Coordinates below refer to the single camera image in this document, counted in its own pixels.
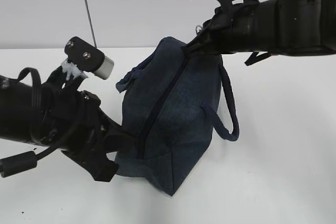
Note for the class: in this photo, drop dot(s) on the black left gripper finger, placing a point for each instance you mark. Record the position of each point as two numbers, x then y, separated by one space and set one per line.
114 137

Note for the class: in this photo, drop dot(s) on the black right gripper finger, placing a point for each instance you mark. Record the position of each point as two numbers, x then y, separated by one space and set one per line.
201 45

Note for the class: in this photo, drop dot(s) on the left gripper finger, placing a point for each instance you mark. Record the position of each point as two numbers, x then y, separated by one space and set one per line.
95 163

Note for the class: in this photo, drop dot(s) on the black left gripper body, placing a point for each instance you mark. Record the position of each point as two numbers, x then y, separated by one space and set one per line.
73 119

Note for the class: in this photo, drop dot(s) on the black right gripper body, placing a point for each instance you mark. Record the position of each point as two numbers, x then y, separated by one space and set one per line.
223 19

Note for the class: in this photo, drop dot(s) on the dark navy lunch bag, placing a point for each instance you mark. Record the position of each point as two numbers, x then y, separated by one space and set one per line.
172 105

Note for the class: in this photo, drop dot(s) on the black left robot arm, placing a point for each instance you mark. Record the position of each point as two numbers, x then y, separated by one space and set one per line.
22 113

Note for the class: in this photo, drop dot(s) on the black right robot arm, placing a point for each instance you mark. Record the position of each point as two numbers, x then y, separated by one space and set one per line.
278 27

